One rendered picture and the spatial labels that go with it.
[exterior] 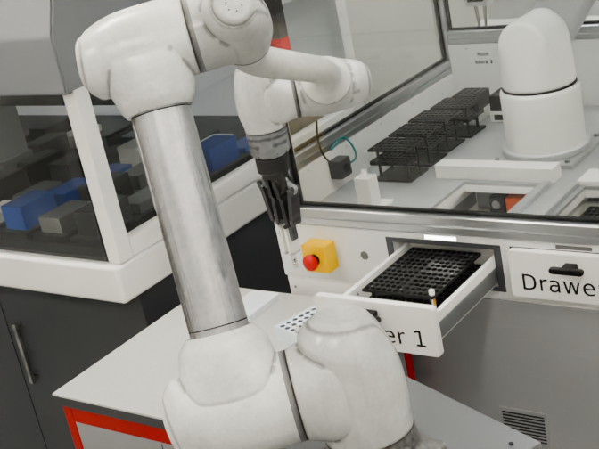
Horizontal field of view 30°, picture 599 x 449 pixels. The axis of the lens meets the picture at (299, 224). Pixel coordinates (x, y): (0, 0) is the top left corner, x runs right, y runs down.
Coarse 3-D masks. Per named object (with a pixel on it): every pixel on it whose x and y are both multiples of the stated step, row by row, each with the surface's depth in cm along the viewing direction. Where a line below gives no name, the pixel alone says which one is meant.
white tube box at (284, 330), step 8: (304, 312) 261; (312, 312) 261; (288, 320) 259; (296, 320) 258; (304, 320) 257; (280, 328) 255; (288, 328) 256; (280, 336) 256; (288, 336) 254; (296, 336) 251; (288, 344) 255
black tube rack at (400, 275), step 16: (416, 256) 253; (432, 256) 251; (448, 256) 250; (464, 256) 247; (384, 272) 248; (400, 272) 246; (416, 272) 245; (432, 272) 243; (448, 272) 241; (464, 272) 247; (400, 288) 238; (416, 288) 237; (432, 288) 235; (448, 288) 242
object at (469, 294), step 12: (396, 252) 258; (480, 252) 252; (492, 252) 250; (384, 264) 254; (480, 264) 253; (492, 264) 244; (372, 276) 250; (480, 276) 240; (492, 276) 244; (360, 288) 246; (468, 288) 236; (480, 288) 240; (492, 288) 245; (456, 300) 232; (468, 300) 235; (444, 312) 228; (456, 312) 232; (468, 312) 236; (444, 324) 228; (444, 336) 228
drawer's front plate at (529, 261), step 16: (512, 256) 239; (528, 256) 237; (544, 256) 234; (560, 256) 232; (576, 256) 230; (592, 256) 228; (512, 272) 241; (528, 272) 238; (544, 272) 236; (592, 272) 229; (512, 288) 242; (544, 288) 238; (560, 288) 235; (576, 288) 233; (592, 288) 231; (592, 304) 232
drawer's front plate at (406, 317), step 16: (320, 304) 237; (336, 304) 234; (352, 304) 232; (368, 304) 229; (384, 304) 227; (400, 304) 225; (416, 304) 223; (384, 320) 228; (400, 320) 226; (416, 320) 223; (432, 320) 221; (400, 336) 228; (416, 336) 225; (432, 336) 223; (416, 352) 227; (432, 352) 224
